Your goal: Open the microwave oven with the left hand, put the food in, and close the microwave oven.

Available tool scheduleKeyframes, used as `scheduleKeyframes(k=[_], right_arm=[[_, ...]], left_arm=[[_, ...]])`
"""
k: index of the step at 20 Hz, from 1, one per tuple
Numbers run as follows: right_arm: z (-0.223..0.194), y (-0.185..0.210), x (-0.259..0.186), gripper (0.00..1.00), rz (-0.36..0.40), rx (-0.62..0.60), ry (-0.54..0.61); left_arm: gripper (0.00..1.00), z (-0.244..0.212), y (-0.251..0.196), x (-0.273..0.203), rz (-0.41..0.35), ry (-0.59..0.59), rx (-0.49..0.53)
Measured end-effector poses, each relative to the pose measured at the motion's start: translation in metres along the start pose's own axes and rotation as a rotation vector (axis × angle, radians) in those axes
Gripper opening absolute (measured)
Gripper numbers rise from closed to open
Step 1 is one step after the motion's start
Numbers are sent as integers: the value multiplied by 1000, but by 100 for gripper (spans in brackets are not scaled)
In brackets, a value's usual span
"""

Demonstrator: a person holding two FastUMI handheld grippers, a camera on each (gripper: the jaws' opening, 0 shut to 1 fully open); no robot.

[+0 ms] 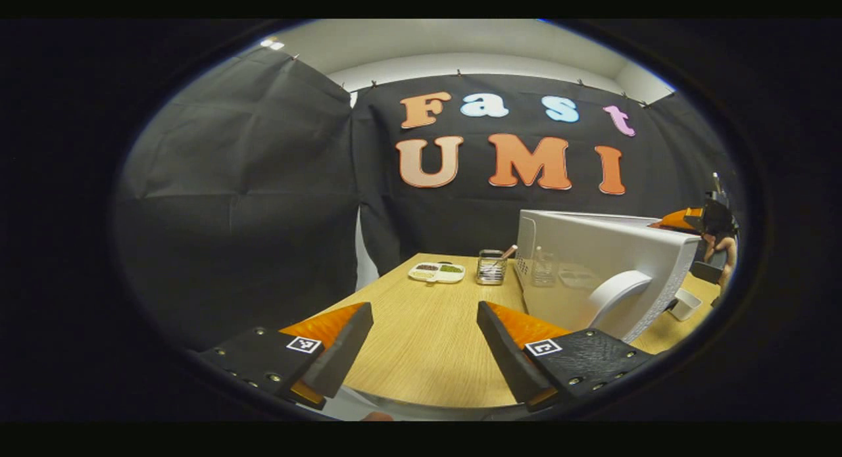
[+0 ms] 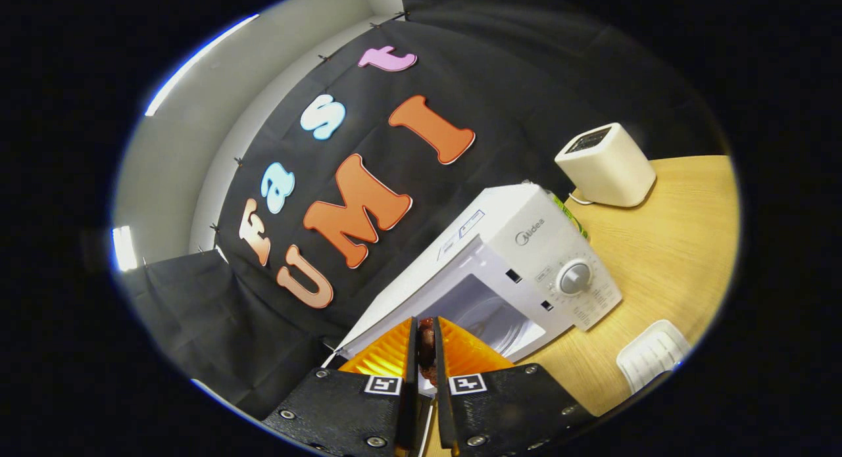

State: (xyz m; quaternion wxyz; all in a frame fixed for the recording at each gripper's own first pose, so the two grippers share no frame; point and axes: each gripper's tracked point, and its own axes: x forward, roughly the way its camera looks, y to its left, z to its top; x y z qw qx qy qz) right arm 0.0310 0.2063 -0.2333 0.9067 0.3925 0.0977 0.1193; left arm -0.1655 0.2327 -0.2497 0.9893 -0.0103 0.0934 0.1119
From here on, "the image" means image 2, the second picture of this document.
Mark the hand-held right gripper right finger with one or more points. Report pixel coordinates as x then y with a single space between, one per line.
442 384

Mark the white microwave oven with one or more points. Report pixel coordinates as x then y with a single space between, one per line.
520 246

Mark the green label plastic bottle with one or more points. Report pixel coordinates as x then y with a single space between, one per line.
571 215

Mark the white ribbed plastic tray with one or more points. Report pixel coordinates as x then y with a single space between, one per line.
651 355

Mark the white toaster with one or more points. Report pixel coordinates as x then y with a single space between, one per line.
612 171

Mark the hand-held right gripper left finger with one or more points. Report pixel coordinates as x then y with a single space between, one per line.
413 378

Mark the red meat slice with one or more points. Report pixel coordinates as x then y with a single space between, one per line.
427 345

